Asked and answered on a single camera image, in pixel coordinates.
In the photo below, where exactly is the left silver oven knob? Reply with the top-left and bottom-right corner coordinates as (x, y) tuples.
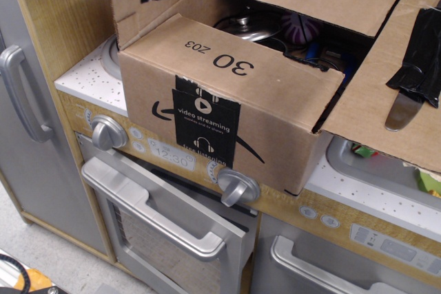
(92, 114), (128, 151)

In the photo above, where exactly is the silver oven knob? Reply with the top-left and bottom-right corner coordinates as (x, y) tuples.
(92, 114), (128, 151)
(217, 167), (260, 207)

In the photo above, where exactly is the silver dishwasher door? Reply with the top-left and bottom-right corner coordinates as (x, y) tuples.
(250, 214), (440, 294)

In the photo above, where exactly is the butter knife with black tape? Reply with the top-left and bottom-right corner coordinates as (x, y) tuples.
(384, 7), (440, 132)

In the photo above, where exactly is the large brown cardboard box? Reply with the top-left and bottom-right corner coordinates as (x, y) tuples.
(111, 0), (440, 194)

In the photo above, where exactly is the grey toy sink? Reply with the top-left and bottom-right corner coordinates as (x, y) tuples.
(326, 137), (440, 210)

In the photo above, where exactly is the light green toy food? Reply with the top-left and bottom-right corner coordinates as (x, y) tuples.
(417, 170), (440, 198)

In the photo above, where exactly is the green red toy food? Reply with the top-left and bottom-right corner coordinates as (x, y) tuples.
(351, 143), (379, 158)

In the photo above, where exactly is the right silver oven knob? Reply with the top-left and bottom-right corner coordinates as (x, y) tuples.
(217, 167), (260, 207)

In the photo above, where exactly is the grey fridge door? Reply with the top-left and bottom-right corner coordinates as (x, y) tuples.
(1, 0), (108, 256)

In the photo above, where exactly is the orange object on floor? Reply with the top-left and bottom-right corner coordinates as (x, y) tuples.
(27, 269), (52, 292)

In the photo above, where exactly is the purple white striped ball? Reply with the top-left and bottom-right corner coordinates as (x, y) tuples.
(281, 13), (323, 45)

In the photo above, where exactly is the blue tool in box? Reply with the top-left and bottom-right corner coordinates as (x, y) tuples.
(305, 42), (357, 80)

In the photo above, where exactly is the silver oven door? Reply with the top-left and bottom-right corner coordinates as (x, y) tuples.
(82, 157), (258, 293)

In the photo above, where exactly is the black cable on floor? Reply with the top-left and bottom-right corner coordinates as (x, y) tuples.
(0, 253), (32, 291)

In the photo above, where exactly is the front stove burner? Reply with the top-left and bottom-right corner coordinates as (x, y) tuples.
(101, 34), (122, 81)

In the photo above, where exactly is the silver pot lid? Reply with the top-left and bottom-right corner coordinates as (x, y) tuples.
(214, 12), (282, 42)

